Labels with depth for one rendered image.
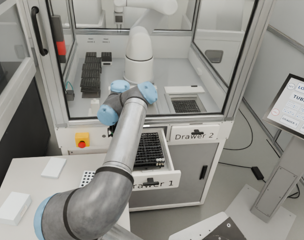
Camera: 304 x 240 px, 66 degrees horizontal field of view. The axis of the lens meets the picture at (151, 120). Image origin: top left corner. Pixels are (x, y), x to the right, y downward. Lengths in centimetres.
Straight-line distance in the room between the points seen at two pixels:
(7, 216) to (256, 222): 174
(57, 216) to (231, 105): 108
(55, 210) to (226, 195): 187
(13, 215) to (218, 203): 159
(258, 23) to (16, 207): 134
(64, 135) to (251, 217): 159
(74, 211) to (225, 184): 196
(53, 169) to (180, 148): 75
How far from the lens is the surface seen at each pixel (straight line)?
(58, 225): 59
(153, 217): 205
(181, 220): 207
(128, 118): 66
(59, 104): 125
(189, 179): 179
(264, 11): 122
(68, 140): 140
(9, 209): 125
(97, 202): 52
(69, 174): 135
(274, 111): 156
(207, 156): 165
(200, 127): 140
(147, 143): 127
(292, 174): 183
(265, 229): 221
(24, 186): 137
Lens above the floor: 178
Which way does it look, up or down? 38 degrees down
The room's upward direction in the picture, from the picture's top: 5 degrees clockwise
